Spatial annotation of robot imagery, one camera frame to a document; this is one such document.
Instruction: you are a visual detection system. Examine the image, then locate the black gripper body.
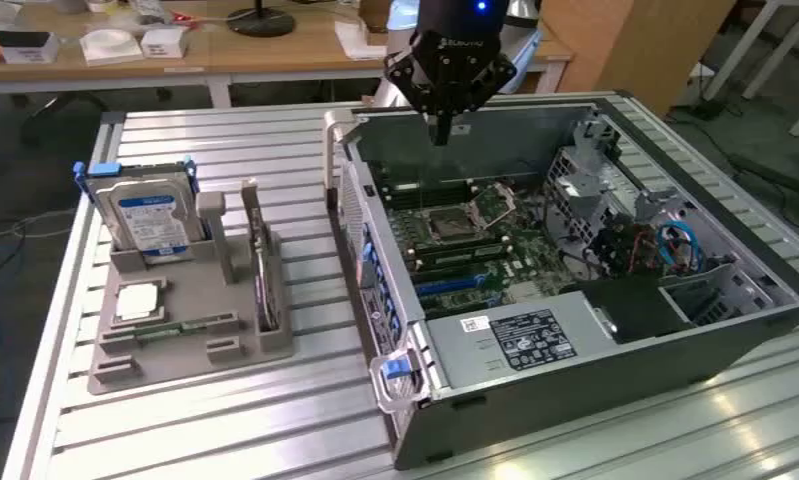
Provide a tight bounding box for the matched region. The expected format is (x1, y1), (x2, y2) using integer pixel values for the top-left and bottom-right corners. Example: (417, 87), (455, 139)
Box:
(407, 0), (512, 110)

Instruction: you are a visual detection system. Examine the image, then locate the gpu card with metal bracket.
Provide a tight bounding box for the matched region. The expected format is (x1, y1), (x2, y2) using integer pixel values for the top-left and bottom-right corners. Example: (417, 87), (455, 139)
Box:
(240, 177), (285, 335)

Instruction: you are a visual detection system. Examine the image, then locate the blue expansion slot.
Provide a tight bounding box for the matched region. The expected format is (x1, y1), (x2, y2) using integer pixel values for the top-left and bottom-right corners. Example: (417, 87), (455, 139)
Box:
(415, 276), (492, 297)

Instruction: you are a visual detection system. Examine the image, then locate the white paper stack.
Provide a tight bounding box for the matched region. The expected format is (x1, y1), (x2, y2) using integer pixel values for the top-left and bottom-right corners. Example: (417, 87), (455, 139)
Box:
(335, 19), (391, 62)

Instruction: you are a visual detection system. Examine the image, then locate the wooden desk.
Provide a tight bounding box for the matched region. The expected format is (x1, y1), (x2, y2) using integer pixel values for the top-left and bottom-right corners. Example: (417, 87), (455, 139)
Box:
(0, 0), (573, 96)

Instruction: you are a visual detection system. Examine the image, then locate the metal socket cover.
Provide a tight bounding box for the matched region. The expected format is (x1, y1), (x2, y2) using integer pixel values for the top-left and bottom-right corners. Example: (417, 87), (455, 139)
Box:
(469, 180), (519, 224)

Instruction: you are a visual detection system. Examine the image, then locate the wooden cabinet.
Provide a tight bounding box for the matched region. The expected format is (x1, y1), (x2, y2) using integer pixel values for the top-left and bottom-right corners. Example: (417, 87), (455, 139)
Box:
(556, 0), (739, 117)

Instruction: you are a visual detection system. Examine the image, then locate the black lamp base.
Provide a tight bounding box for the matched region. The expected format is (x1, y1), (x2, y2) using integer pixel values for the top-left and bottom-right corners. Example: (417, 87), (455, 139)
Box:
(225, 0), (297, 38)

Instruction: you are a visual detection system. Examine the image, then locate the metal disk cage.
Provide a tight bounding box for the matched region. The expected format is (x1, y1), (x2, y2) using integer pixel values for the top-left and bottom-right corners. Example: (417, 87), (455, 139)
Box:
(543, 119), (680, 281)

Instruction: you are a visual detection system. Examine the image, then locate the cpu socket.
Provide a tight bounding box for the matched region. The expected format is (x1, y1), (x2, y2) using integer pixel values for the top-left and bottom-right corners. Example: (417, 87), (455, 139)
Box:
(424, 205), (475, 239)

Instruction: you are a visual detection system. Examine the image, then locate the green motherboard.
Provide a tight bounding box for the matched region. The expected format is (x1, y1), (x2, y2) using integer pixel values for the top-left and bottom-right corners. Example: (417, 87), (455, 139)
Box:
(371, 159), (600, 321)

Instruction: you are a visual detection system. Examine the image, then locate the small white labelled box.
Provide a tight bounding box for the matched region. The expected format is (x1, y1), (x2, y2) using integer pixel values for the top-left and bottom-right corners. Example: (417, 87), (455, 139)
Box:
(138, 27), (192, 59)

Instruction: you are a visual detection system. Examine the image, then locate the white square dish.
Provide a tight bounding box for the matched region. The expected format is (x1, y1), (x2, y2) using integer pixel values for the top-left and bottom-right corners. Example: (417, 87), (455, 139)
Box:
(78, 29), (145, 67)

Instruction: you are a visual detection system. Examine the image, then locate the hard disk in blue carrier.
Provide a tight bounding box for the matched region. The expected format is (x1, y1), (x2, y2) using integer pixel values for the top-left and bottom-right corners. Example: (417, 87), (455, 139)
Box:
(70, 158), (204, 259)

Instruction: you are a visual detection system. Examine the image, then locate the grey power supply unit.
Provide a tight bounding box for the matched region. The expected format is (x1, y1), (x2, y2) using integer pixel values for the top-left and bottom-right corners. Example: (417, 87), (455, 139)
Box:
(424, 292), (617, 391)

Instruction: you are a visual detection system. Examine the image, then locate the grey plastic parts rack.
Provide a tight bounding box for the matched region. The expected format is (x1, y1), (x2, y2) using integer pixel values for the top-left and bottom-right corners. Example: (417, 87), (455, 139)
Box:
(85, 189), (294, 396)

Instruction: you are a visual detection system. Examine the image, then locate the metal disk bay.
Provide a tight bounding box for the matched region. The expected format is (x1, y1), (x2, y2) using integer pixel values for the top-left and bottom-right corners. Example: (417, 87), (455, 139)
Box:
(657, 263), (774, 327)

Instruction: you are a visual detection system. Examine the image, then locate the white box with black lid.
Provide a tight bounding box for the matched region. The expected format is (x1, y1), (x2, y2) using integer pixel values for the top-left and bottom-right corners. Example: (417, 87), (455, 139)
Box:
(0, 30), (61, 64)

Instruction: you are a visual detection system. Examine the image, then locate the silver cpu chip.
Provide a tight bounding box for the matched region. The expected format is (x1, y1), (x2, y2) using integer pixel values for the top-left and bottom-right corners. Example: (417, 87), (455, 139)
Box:
(114, 285), (160, 320)

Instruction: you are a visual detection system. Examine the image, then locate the green ram stick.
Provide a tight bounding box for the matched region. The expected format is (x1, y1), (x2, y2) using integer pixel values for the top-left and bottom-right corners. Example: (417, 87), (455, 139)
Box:
(128, 319), (230, 342)

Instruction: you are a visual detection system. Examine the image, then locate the open grey pc case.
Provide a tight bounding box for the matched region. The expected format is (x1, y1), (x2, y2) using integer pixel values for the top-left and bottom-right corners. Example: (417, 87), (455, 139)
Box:
(321, 94), (799, 471)

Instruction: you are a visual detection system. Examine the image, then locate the red wire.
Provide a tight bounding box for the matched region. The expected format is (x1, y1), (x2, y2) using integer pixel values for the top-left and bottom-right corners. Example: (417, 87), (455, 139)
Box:
(627, 227), (660, 275)

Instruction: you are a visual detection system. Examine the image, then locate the white table frame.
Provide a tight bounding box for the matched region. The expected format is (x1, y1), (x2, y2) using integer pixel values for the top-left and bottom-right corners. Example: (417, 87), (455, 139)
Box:
(701, 0), (799, 137)

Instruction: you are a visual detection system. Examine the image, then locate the blue wire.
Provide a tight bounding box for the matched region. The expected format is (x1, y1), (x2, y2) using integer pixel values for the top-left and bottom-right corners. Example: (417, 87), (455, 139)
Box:
(657, 219), (707, 274)

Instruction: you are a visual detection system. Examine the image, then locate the white floor cable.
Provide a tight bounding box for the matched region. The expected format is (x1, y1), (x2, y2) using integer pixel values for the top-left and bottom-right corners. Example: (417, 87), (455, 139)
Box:
(0, 212), (77, 240)

